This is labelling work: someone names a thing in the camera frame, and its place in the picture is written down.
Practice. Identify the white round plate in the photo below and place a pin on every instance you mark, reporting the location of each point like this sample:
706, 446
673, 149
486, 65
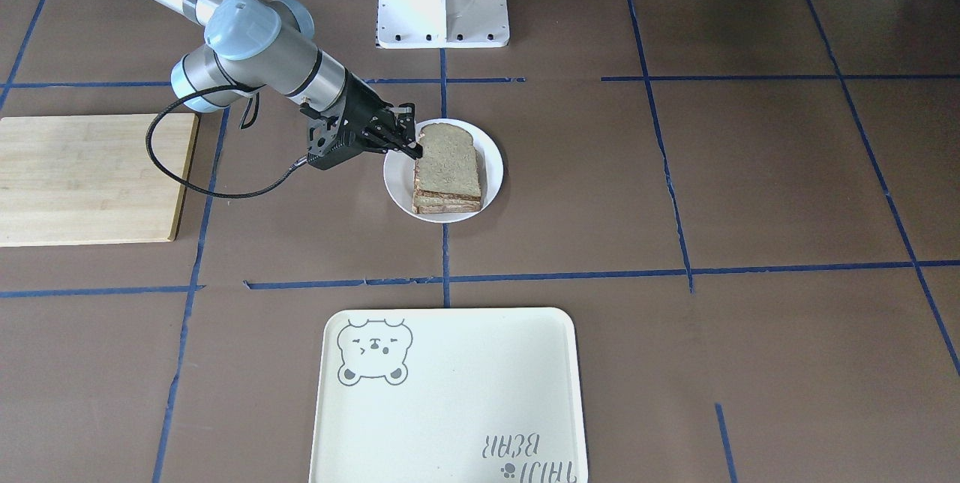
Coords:
398, 174

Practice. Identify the wooden cutting board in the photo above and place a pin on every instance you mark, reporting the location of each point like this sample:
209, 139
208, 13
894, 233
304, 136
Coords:
83, 180

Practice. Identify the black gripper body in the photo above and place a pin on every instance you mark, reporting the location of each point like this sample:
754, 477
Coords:
365, 106

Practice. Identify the brown bread slice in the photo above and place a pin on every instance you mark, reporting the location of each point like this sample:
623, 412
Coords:
448, 167

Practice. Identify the bottom bread slice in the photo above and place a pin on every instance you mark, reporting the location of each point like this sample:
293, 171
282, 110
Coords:
432, 203

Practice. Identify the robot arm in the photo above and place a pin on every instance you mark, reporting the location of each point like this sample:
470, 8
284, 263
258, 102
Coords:
253, 44

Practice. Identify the cream bear serving tray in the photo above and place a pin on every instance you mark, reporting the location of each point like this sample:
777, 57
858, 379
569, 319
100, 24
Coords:
449, 395

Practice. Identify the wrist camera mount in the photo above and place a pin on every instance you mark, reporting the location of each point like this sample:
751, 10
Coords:
334, 135

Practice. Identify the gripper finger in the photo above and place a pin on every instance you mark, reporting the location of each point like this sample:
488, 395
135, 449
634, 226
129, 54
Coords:
397, 124
381, 143

